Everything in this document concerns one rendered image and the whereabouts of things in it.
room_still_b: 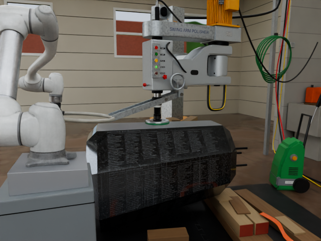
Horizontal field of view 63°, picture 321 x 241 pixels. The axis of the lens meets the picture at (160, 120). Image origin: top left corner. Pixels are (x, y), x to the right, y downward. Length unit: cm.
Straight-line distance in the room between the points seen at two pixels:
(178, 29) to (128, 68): 609
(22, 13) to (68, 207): 100
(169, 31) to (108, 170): 123
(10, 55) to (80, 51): 679
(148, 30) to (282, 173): 215
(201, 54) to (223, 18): 40
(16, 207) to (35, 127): 33
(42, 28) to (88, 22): 678
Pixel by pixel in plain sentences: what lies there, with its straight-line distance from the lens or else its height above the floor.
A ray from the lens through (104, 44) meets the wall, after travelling 831.
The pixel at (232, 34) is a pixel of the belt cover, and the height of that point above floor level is 168.
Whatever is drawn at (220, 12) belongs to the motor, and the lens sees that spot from 267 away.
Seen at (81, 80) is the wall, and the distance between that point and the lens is 821.
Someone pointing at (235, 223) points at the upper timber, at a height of 18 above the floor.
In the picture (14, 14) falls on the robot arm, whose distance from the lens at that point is 161.
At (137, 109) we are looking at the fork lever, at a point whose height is 101.
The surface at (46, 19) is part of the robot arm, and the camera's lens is 159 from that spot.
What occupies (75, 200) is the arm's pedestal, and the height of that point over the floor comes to 76.
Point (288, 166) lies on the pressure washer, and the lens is 332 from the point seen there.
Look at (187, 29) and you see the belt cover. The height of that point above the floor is 169.
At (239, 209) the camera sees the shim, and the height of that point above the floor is 21.
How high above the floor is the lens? 128
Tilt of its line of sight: 9 degrees down
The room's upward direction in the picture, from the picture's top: straight up
